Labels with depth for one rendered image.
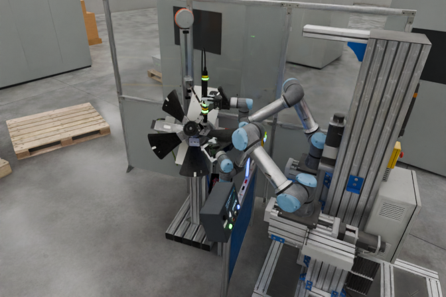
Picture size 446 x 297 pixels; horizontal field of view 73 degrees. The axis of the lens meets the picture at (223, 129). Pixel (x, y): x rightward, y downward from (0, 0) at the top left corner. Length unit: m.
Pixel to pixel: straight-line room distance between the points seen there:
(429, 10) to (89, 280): 4.22
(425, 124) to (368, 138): 2.67
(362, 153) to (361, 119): 0.20
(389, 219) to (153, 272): 1.88
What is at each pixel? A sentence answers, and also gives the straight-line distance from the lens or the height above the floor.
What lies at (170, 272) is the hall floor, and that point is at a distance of 2.84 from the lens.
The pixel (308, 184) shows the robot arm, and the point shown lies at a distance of 1.72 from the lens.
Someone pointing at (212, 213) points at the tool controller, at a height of 1.25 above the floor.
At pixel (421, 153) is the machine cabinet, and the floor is 0.26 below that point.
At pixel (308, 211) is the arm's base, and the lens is 1.86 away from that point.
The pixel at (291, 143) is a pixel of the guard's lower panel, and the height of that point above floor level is 0.81.
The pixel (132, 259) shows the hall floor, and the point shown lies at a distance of 2.98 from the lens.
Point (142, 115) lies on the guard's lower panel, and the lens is 3.41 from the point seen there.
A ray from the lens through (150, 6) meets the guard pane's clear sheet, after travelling 2.98.
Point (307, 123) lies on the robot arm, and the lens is 2.21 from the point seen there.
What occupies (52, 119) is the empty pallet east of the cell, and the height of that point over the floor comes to 0.14.
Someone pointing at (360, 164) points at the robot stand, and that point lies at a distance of 1.83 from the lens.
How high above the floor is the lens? 2.31
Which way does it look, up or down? 29 degrees down
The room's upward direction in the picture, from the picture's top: 2 degrees clockwise
